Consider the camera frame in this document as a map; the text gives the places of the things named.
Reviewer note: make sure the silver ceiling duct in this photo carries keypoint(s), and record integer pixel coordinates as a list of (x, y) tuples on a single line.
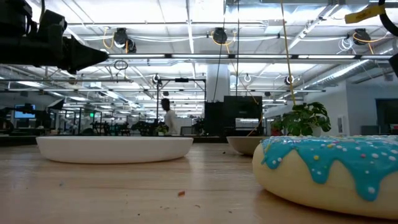
[(342, 73)]

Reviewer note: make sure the black equipment box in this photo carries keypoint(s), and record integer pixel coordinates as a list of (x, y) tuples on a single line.
[(214, 118)]

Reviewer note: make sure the dull olive round plate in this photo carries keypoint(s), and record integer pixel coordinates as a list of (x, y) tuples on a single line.
[(244, 146)]

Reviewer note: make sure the dark wall screen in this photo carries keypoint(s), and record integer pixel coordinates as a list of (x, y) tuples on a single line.
[(387, 115)]

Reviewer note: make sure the large blue frosted donut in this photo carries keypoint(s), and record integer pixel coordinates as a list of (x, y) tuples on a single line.
[(311, 186)]

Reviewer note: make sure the person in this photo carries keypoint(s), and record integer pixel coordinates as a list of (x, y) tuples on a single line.
[(170, 121)]

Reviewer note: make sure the orange crumb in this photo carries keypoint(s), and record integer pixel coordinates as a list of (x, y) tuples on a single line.
[(181, 193)]

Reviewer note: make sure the white round plate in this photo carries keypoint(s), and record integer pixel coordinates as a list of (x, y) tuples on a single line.
[(115, 151)]

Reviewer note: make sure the black aluminium table frame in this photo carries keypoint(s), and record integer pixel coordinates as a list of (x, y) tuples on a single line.
[(18, 140)]

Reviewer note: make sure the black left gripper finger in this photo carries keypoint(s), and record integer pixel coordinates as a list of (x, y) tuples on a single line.
[(84, 56)]

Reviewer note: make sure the long ceiling light bar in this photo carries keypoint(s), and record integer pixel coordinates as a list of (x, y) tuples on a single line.
[(199, 56), (124, 90)]

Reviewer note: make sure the black equipment cabinet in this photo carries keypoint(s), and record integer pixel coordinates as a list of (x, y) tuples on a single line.
[(242, 107)]

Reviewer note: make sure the black metal room frame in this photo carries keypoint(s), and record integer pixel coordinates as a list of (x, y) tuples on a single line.
[(182, 80)]

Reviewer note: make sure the computer monitor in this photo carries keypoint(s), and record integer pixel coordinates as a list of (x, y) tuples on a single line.
[(25, 114)]

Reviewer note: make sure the white round pillar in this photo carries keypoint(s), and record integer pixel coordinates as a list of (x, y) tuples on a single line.
[(217, 81)]

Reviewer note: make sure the white partition board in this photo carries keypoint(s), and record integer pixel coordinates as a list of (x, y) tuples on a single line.
[(185, 124)]

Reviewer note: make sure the green potted plant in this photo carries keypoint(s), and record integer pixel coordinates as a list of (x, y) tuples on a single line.
[(306, 119)]

